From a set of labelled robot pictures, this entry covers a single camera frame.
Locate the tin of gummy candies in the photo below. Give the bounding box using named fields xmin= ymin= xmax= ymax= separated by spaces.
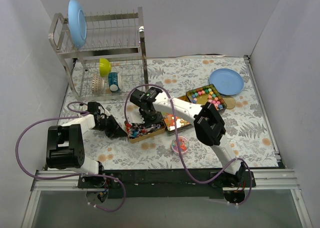
xmin=163 ymin=113 xmax=192 ymax=135

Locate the gold tin of candies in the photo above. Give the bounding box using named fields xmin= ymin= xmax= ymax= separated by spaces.
xmin=124 ymin=121 xmax=166 ymax=144

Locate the clear glass jar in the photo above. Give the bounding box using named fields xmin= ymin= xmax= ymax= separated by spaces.
xmin=170 ymin=136 xmax=189 ymax=154

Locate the tin of colourful star candies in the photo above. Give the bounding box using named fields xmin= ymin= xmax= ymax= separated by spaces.
xmin=186 ymin=84 xmax=227 ymax=112

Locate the gold round jar lid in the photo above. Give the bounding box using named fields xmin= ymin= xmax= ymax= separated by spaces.
xmin=223 ymin=96 xmax=236 ymax=109

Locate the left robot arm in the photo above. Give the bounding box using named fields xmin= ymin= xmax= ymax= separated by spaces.
xmin=46 ymin=102 xmax=127 ymax=188

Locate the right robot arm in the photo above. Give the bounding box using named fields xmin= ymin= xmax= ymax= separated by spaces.
xmin=126 ymin=85 xmax=253 ymax=187

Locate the patterned tape roll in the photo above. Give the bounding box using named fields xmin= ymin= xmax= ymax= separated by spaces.
xmin=91 ymin=74 xmax=105 ymax=94

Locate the teal and white cup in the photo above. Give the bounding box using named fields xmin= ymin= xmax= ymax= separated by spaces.
xmin=107 ymin=72 xmax=123 ymax=92

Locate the yellow-green bowl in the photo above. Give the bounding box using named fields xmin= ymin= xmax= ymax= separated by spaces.
xmin=99 ymin=58 xmax=112 ymax=77

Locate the steel dish rack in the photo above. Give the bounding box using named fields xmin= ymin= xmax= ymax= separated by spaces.
xmin=48 ymin=7 xmax=149 ymax=102

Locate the blue plate on mat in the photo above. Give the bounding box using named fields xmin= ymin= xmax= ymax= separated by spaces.
xmin=209 ymin=68 xmax=245 ymax=96

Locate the blue plate in rack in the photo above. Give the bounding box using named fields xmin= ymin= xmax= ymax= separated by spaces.
xmin=68 ymin=0 xmax=87 ymax=49

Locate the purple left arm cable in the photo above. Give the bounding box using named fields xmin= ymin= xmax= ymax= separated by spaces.
xmin=15 ymin=101 xmax=126 ymax=212

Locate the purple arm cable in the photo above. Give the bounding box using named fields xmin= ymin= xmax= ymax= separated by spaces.
xmin=123 ymin=84 xmax=253 ymax=206
xmin=15 ymin=101 xmax=126 ymax=212

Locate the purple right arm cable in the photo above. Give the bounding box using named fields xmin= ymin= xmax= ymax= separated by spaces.
xmin=123 ymin=84 xmax=253 ymax=206

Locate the black metal base rail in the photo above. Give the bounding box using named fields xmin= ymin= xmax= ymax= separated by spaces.
xmin=77 ymin=168 xmax=256 ymax=199

